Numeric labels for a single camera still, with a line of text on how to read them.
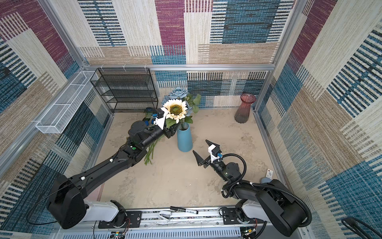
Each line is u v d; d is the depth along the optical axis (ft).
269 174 2.83
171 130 2.10
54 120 2.31
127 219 2.38
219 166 2.25
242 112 3.39
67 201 1.32
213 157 2.13
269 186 1.49
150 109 3.87
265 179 2.78
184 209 2.48
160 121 1.99
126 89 3.61
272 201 1.43
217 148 2.11
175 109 2.02
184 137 2.79
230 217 2.39
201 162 2.24
